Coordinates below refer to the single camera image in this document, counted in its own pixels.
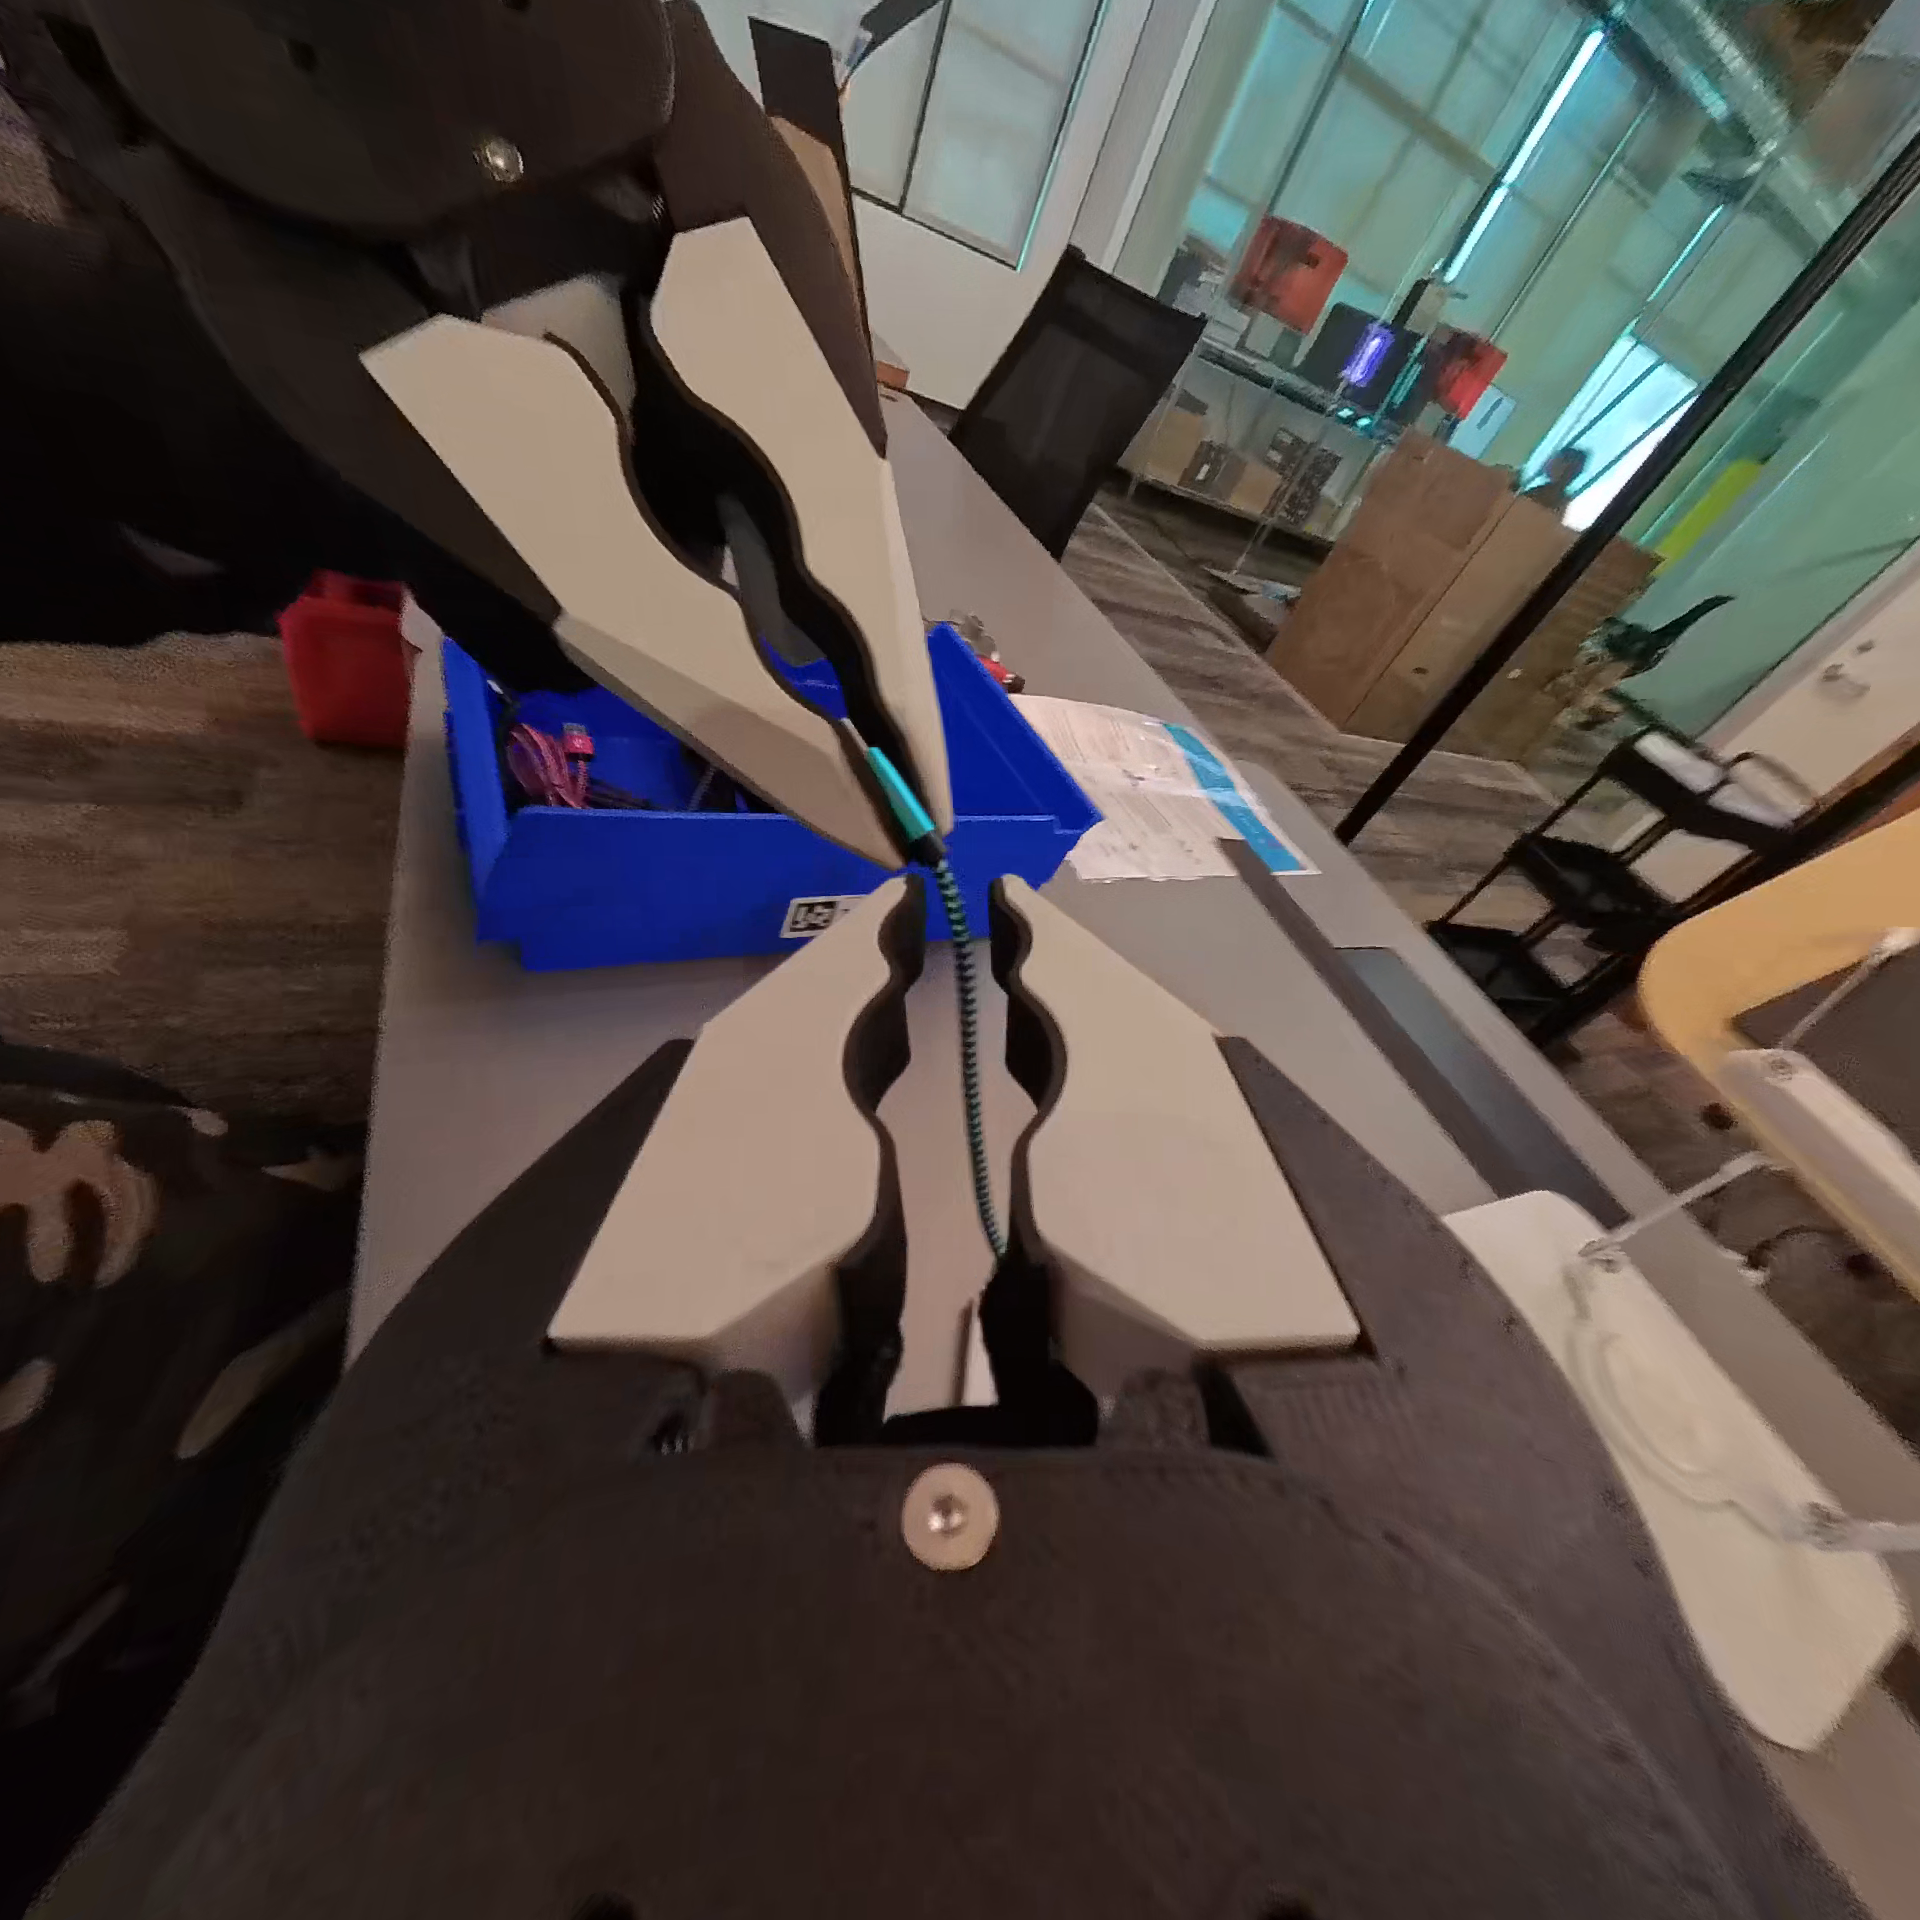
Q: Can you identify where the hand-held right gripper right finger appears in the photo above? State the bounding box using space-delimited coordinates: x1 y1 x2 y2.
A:
987 879 1368 1407

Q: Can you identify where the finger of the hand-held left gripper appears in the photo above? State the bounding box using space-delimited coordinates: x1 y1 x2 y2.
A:
360 276 913 872
649 213 961 845

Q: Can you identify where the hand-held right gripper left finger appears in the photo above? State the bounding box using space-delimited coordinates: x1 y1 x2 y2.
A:
546 874 920 1430

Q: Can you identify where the grey usb hub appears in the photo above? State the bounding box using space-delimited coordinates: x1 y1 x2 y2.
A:
717 487 873 751

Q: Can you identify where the pink braided usb-c cable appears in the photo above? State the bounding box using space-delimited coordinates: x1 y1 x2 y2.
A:
503 720 752 814

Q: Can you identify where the teal braided usb-c cable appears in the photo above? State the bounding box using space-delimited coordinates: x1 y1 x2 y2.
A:
860 742 1010 1262

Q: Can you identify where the blue bin with marker label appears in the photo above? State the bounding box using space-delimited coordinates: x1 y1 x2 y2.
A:
439 621 1108 973

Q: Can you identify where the black mesh chair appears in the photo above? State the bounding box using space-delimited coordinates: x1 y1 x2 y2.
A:
949 247 1209 559

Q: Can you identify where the red plastic crate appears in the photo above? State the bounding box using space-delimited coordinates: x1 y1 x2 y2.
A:
280 570 414 747

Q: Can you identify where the blue and white leaflet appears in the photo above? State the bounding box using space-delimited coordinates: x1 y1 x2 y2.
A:
1162 720 1323 879

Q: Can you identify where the white printed paper sheet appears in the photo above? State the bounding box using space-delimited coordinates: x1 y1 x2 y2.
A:
1021 697 1239 883

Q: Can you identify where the storage shelf with boxes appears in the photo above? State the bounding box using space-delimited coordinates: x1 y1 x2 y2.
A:
1126 209 1518 541

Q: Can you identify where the black utility cart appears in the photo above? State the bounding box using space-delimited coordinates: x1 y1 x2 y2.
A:
1425 727 1825 1051

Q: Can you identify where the large cardboard box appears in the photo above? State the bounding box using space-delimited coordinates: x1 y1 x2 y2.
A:
1267 435 1518 722
1350 494 1664 758

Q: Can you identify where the white base acrylic leg stand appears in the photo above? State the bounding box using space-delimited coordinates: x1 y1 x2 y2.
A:
1440 809 1920 1753

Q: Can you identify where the black pillar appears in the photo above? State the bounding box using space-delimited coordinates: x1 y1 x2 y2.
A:
1332 164 1920 845

